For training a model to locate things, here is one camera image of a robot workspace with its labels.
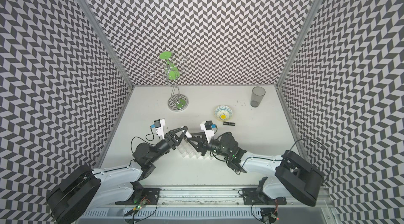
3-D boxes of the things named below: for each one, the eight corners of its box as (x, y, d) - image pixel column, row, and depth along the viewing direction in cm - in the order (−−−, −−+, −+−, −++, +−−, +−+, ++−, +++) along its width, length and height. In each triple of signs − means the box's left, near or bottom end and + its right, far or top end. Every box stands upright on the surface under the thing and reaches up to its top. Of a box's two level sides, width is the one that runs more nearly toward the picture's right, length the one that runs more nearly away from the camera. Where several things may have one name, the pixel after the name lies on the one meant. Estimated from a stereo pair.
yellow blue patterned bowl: (222, 124, 100) (222, 120, 96) (212, 113, 105) (212, 109, 101) (233, 116, 103) (234, 112, 100) (224, 106, 109) (224, 102, 105)
